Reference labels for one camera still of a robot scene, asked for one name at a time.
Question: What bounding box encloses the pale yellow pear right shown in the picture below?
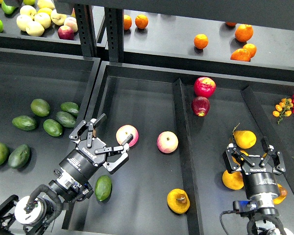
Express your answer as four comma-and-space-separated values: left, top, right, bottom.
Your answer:
50, 9, 67, 26

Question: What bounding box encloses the pink apple left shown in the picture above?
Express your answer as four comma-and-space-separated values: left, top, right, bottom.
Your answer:
116, 124, 139, 147

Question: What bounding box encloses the orange half hidden by post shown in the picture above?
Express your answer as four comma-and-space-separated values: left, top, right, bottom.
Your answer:
123, 14, 132, 30

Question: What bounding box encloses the bright red apple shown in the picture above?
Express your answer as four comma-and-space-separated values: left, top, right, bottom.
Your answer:
194, 77, 216, 98

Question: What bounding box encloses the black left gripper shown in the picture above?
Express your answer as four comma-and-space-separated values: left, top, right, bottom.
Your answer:
59, 113, 133, 185

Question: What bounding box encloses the light green avocado top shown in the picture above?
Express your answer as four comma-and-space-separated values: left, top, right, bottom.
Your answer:
30, 99, 50, 117

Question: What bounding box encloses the dark avocado top right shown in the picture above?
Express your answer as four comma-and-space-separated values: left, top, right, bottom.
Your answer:
60, 102, 79, 117

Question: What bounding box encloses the black left bin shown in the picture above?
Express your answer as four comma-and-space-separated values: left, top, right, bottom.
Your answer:
0, 48, 100, 204

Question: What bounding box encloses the pink apple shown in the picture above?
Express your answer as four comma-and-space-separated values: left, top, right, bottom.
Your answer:
116, 124, 139, 147
157, 131, 178, 154

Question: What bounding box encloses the dark avocado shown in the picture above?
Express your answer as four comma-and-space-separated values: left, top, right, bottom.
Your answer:
8, 144, 30, 169
60, 102, 79, 117
55, 111, 76, 128

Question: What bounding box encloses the orange cherry tomato bunch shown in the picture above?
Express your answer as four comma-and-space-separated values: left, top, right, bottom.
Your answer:
272, 98, 293, 124

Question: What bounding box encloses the orange top middle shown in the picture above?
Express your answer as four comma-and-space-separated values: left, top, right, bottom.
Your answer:
135, 14, 148, 29

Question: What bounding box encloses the orange front right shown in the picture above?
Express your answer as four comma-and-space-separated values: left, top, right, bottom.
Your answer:
230, 48, 251, 62

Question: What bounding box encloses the dark red apple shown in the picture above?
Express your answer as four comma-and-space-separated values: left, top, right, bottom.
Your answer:
191, 96, 210, 117

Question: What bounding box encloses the yellow pear with stem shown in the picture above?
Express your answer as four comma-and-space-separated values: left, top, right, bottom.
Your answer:
232, 123, 257, 149

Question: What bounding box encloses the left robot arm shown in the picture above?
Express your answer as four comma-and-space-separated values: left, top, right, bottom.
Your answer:
0, 114, 133, 235

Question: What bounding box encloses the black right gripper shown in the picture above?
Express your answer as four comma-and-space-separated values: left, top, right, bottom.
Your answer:
222, 137, 286, 198

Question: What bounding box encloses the dark avocado bottom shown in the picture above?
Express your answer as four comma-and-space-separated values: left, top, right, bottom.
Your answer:
8, 144, 30, 169

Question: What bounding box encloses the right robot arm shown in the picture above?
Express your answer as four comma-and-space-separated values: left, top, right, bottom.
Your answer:
222, 136, 287, 235

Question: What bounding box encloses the orange centre shelf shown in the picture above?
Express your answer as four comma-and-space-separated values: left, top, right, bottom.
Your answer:
194, 34, 209, 49

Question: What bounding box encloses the orange right small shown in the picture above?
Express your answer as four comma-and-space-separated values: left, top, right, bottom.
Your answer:
243, 43, 257, 58

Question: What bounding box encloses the black shelf post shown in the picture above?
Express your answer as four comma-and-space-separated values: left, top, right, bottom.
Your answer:
104, 7, 124, 63
74, 4, 97, 57

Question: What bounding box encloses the pink peach on shelf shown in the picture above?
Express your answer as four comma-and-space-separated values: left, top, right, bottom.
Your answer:
64, 17, 78, 33

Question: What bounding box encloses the black shelf post right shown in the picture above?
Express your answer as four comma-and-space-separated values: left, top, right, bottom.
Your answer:
104, 7, 124, 63

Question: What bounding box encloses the pale yellow pear front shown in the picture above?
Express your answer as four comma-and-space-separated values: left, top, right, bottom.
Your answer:
25, 21, 45, 37

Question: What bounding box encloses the red apple on shelf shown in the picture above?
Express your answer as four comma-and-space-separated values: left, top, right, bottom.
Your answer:
58, 25, 74, 40

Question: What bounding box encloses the pale yellow pear centre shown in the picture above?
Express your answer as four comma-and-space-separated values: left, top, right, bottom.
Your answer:
34, 12, 51, 29

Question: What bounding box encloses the black divided right bin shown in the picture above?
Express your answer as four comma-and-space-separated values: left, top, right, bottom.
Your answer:
51, 60, 294, 235

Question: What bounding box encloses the pink apple right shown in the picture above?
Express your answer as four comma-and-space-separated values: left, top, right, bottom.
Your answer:
157, 131, 178, 154

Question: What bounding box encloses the black shelf post left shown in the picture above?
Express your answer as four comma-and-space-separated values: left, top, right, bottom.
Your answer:
74, 4, 97, 57

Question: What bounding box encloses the dark avocado middle right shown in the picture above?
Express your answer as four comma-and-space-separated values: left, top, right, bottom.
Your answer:
55, 111, 76, 128

